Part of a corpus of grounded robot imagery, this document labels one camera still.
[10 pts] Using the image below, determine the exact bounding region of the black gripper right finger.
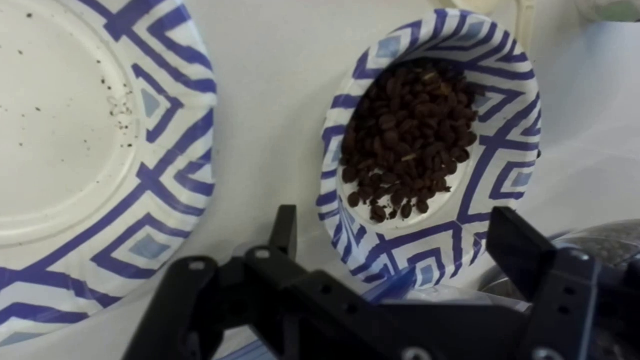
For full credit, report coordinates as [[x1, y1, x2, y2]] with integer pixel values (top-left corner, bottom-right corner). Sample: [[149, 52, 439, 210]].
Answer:
[[485, 206, 601, 323]]

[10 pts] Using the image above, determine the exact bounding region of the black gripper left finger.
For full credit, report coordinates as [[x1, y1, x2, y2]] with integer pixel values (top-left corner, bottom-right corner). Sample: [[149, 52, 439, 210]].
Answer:
[[244, 205, 347, 317]]

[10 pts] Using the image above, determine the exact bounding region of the blue patterned paper bowl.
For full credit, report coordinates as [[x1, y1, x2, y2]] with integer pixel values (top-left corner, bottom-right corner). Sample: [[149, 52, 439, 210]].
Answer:
[[0, 0, 220, 351], [318, 7, 544, 290]]

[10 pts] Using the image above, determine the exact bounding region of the coffee beans pile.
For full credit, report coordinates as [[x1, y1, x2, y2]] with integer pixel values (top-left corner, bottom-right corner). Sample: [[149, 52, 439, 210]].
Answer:
[[338, 58, 480, 224]]

